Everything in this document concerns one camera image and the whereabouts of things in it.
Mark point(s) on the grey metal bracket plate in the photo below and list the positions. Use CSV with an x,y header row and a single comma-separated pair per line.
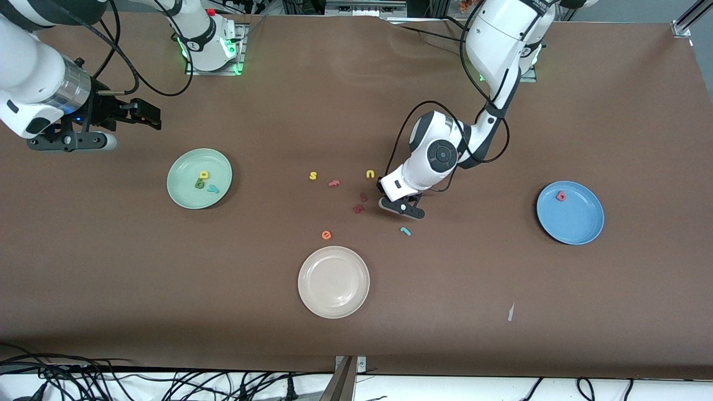
x,y
362,362

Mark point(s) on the green foam letter b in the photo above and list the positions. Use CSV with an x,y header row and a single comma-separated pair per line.
x,y
199,184

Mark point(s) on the pink foam letter g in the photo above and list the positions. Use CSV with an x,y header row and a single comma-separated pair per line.
x,y
561,195

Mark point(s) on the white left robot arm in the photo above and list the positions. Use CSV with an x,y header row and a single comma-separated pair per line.
x,y
501,33

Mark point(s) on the aluminium frame rack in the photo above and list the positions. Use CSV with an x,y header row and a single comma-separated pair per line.
x,y
365,6

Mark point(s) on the blue plate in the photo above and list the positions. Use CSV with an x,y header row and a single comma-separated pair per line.
x,y
576,220

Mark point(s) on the beige plate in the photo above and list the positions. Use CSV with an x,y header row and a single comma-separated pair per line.
x,y
334,282

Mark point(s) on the dark red foam letter k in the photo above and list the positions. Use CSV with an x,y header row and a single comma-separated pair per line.
x,y
358,209

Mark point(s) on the orange artificial flowers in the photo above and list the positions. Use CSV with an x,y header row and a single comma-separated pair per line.
x,y
465,5

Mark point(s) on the teal foam letter l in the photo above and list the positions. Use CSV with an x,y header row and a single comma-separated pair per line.
x,y
405,231

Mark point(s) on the brown table cover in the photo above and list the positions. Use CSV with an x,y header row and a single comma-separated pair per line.
x,y
167,289

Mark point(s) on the grey metal bar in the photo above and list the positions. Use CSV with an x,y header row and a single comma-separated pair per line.
x,y
340,384

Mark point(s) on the aluminium frame profile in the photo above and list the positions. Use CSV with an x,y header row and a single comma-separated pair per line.
x,y
688,19

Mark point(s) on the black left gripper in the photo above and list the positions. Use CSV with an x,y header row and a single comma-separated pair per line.
x,y
379,186

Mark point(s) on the light green plate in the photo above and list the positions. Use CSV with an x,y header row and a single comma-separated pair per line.
x,y
186,192

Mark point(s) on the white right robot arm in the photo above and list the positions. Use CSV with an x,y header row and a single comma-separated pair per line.
x,y
28,67

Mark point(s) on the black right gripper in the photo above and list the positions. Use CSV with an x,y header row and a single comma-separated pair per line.
x,y
103,109

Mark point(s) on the small white paper scrap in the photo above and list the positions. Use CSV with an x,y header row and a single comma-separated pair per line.
x,y
511,312

